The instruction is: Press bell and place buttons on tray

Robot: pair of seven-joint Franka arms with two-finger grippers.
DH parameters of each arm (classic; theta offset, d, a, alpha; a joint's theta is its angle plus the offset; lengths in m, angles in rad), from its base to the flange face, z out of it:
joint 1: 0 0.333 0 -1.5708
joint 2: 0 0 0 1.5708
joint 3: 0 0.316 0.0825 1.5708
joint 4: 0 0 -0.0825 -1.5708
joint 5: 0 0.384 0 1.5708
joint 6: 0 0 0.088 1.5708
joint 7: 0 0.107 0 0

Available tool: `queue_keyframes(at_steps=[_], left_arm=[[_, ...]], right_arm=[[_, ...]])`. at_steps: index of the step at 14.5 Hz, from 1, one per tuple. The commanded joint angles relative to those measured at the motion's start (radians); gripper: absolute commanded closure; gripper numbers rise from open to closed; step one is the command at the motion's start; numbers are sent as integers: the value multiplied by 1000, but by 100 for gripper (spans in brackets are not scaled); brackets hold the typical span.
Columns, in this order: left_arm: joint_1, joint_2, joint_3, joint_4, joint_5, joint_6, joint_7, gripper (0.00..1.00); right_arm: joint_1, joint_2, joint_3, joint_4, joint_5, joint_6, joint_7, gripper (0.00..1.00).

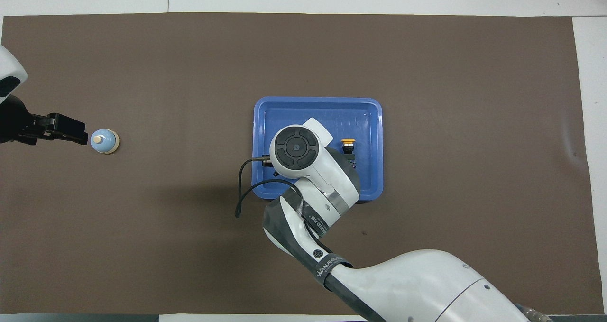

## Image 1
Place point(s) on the blue plastic tray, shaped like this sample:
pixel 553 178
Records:
pixel 370 179

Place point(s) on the brown table mat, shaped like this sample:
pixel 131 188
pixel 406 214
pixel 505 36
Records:
pixel 142 246

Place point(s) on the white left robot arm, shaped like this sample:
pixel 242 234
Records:
pixel 9 66

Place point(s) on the light blue call bell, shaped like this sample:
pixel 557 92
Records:
pixel 104 142

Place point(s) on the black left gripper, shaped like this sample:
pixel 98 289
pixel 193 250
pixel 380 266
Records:
pixel 16 120

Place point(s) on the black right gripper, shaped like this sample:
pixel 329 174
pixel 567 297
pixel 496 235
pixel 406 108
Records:
pixel 269 163

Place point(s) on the yellow push button switch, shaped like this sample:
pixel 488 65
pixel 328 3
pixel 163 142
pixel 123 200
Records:
pixel 348 142

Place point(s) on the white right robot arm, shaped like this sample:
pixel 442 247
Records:
pixel 408 284

